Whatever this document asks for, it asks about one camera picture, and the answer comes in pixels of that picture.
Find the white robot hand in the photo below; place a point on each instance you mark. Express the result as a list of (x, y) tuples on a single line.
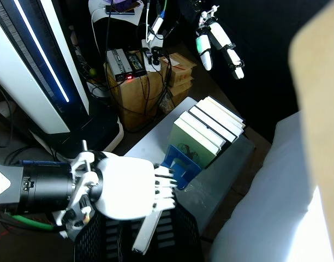
[(126, 185), (220, 35)]

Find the checkered cover book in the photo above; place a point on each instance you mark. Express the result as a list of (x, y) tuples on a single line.
[(145, 234)]

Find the cardboard box red label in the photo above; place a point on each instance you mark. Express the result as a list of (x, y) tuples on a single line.
[(180, 71)]

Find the white plug adapter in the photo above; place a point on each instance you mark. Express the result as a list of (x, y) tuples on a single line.
[(157, 42)]

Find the blue metal bookend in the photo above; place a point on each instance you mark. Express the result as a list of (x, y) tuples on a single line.
[(188, 169)]

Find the black power plug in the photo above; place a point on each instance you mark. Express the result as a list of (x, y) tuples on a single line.
[(155, 54)]

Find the small plain cardboard box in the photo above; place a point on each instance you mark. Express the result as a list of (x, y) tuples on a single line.
[(180, 94)]

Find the black mesh file tray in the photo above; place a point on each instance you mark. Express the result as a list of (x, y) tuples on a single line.
[(183, 232)]

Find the black Century book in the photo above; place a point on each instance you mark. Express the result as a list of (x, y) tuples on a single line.
[(227, 110)]

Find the white power strip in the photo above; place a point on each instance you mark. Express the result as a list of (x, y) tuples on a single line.
[(149, 65)]

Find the cream cover book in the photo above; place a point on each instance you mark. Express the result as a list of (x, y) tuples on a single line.
[(224, 114)]

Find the large cardboard box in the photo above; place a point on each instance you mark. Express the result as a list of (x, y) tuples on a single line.
[(134, 103)]

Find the white Fashionopolis book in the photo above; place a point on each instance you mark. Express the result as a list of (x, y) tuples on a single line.
[(221, 118)]

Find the clear plastic bag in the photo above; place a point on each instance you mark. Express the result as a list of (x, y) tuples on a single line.
[(167, 105)]

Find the black charger unit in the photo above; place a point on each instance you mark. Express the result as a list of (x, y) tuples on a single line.
[(135, 64)]

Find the purple patterned pouch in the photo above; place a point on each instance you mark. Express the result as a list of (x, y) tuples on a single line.
[(126, 3)]

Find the dark tablet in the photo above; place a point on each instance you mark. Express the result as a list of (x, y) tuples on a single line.
[(123, 11)]

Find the silver power supply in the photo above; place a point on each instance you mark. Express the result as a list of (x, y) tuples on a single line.
[(116, 62)]

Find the beige blurred panel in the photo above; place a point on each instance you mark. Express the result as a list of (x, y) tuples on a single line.
[(319, 82)]

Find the yellow green ball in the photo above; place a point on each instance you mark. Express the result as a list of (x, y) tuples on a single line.
[(93, 72)]

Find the white round stool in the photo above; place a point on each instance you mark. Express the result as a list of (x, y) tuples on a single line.
[(100, 15)]

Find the white backdrop sheet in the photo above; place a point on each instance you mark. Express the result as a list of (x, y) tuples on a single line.
[(265, 191)]

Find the white black robot body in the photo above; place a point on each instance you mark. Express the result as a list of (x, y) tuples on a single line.
[(19, 82)]

